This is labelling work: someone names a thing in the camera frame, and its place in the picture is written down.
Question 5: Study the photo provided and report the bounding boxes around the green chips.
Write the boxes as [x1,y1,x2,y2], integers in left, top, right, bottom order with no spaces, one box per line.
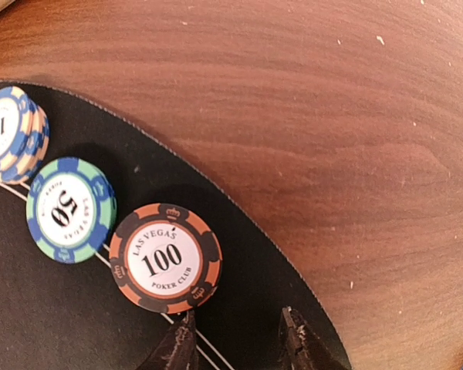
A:
[26,156,117,264]

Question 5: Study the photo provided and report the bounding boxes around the blue chips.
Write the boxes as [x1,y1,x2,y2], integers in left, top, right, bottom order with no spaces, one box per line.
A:
[0,86,50,184]

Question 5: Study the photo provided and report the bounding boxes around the round black poker mat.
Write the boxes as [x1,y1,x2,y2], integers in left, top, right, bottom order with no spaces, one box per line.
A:
[0,82,350,369]

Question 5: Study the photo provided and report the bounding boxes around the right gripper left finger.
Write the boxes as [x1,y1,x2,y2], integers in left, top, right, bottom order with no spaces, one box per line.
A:
[138,311,198,370]

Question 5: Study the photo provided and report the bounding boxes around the orange hundred chip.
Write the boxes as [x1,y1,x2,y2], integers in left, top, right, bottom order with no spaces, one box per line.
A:
[109,203,223,315]

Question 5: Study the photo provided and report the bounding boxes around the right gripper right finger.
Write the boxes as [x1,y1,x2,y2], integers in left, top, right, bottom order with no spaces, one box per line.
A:
[279,307,343,370]

